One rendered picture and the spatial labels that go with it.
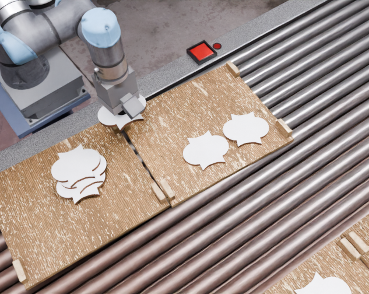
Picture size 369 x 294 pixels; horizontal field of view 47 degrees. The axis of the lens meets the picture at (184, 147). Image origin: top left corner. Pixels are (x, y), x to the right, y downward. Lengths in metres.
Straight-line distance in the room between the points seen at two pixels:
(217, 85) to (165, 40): 1.53
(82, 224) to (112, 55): 0.46
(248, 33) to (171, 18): 1.50
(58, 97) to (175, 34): 1.59
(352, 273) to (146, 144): 0.64
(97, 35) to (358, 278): 0.82
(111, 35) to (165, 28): 2.03
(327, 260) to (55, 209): 0.71
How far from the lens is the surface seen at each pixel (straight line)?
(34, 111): 1.42
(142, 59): 2.75
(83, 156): 1.20
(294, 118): 1.33
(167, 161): 1.20
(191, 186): 1.16
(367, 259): 1.16
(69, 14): 0.99
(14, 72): 1.40
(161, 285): 1.09
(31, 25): 0.98
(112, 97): 1.04
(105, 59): 0.95
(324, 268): 1.12
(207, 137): 1.23
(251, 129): 1.25
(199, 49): 1.48
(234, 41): 1.53
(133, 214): 1.14
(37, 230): 1.19
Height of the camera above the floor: 1.98
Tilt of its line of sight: 58 degrees down
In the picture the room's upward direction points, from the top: 4 degrees counter-clockwise
